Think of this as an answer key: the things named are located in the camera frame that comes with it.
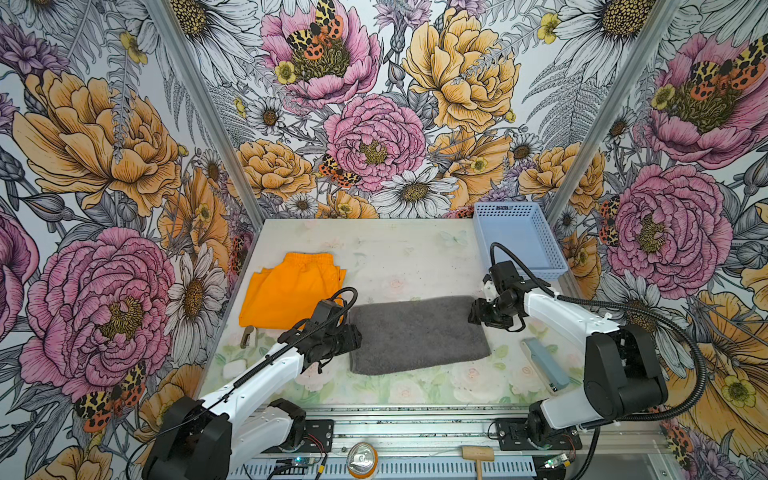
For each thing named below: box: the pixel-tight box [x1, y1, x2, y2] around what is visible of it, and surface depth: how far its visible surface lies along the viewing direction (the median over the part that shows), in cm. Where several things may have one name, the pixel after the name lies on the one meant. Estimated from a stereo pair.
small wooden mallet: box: [462, 446, 495, 480], surface depth 72 cm
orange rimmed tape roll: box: [346, 442, 379, 479], surface depth 63 cm
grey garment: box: [348, 296, 491, 375], surface depth 91 cm
